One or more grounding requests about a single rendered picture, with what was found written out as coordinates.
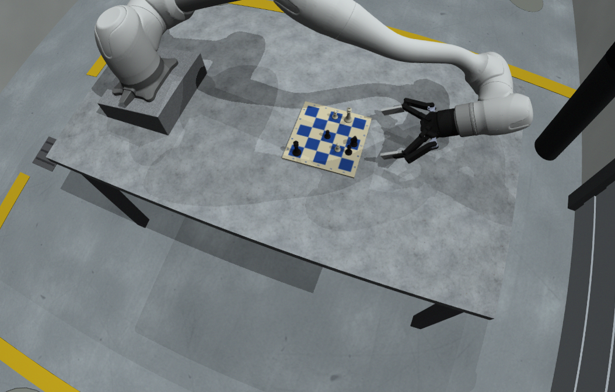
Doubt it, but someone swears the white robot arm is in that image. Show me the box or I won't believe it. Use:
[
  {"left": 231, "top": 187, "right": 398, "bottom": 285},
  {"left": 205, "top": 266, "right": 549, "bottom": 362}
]
[{"left": 95, "top": 0, "right": 533, "bottom": 137}]

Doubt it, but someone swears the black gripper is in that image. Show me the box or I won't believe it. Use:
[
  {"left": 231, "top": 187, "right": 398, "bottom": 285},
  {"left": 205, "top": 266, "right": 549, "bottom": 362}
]
[{"left": 380, "top": 98, "right": 459, "bottom": 163}]

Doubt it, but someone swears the blue and cream chessboard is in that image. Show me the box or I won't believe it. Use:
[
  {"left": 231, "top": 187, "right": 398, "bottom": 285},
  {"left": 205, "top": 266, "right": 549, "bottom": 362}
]
[{"left": 282, "top": 101, "right": 372, "bottom": 178}]

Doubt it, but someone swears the white chess king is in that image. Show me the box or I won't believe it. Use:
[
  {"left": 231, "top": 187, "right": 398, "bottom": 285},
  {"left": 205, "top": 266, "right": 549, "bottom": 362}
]
[{"left": 344, "top": 107, "right": 352, "bottom": 123}]

